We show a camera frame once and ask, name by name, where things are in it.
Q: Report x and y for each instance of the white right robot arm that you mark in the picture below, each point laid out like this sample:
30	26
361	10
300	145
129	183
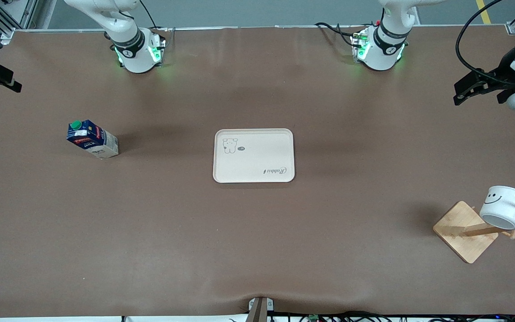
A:
132	49

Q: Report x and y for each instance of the blue white milk carton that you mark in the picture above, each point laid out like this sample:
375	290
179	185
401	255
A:
92	139

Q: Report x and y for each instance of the cream rabbit print tray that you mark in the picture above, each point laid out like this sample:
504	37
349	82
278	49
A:
253	155

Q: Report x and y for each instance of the wooden cup stand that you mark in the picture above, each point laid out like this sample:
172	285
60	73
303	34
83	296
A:
463	232

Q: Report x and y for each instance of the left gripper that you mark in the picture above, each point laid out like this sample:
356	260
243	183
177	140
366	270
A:
504	71

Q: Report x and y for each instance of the metal table clamp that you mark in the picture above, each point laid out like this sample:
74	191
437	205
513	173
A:
261	308

